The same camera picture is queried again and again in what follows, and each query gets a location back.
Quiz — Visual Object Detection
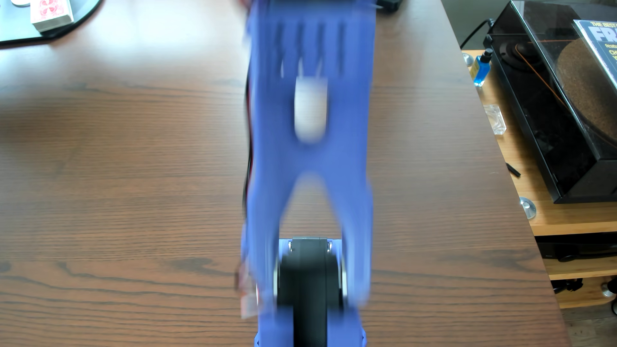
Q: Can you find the clear plastic piece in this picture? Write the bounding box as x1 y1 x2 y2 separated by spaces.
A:
483 104 508 136

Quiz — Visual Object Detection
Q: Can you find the small blue liquid bottle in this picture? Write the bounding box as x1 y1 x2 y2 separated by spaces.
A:
473 48 494 88

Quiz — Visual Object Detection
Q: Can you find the black turntable with dust cover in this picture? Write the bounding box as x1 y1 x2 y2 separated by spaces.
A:
483 0 617 204

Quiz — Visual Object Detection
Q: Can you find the light wooden shelf unit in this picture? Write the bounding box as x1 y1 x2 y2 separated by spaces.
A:
461 49 617 310

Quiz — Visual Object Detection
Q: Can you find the black device under shelf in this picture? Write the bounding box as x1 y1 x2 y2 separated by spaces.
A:
536 232 617 263

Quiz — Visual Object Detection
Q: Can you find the red playing card box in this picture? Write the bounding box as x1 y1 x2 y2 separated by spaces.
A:
30 0 75 33

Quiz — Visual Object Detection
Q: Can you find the black round mat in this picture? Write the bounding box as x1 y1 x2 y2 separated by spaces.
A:
0 0 103 45

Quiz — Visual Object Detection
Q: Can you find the red white black servo cable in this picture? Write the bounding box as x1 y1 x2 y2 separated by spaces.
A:
242 72 255 218

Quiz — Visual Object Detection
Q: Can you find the black power cable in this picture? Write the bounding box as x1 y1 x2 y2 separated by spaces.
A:
459 18 496 50

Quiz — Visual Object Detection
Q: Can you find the blue record album sleeve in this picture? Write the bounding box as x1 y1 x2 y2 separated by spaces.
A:
573 19 617 92

